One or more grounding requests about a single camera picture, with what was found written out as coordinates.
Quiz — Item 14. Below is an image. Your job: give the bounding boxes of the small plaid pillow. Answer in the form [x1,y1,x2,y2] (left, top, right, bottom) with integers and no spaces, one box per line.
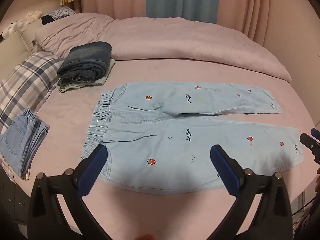
[47,6,77,20]

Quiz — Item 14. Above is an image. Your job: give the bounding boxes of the white plush toy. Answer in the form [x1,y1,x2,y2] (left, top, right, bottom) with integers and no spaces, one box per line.
[0,21,19,40]
[16,10,43,28]

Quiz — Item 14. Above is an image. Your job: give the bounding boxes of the cream pillow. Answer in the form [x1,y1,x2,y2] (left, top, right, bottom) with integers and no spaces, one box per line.
[19,19,43,53]

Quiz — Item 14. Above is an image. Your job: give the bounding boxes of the pink duvet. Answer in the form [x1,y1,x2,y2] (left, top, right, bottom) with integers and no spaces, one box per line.
[34,12,292,84]

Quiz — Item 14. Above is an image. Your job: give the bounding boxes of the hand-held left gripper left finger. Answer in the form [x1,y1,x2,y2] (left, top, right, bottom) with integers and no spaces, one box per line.
[27,144,118,240]

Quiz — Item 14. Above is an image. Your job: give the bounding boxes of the folded light blue jeans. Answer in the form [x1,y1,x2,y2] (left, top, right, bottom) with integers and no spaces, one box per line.
[0,109,50,180]

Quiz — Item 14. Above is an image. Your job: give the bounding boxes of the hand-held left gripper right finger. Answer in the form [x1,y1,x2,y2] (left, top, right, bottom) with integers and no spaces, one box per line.
[210,144,293,240]

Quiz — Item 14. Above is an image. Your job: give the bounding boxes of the light blue strawberry pants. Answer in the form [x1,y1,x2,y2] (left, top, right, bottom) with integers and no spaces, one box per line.
[79,81,304,195]

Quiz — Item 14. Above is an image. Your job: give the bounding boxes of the large plaid pillow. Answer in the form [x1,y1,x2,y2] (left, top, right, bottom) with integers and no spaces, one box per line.
[0,52,65,135]

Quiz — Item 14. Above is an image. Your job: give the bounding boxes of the black cable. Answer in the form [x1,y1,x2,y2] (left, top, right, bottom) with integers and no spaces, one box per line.
[292,197,313,216]

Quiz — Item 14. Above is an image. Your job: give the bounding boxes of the folded dark denim jeans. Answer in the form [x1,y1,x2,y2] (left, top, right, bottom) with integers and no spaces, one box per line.
[57,41,112,83]

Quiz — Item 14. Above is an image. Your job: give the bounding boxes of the folded pale green garment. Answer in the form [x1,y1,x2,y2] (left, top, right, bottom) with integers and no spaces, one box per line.
[59,59,116,93]

